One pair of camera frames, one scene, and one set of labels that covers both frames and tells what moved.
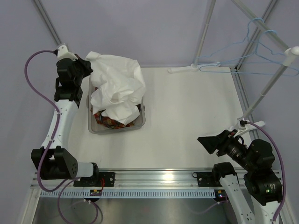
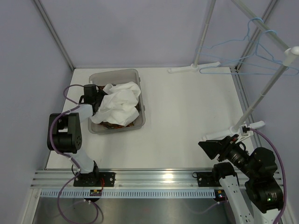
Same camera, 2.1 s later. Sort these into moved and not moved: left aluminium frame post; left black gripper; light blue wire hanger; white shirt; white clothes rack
Moved: left black gripper; white shirt; light blue wire hanger
Not moved: left aluminium frame post; white clothes rack
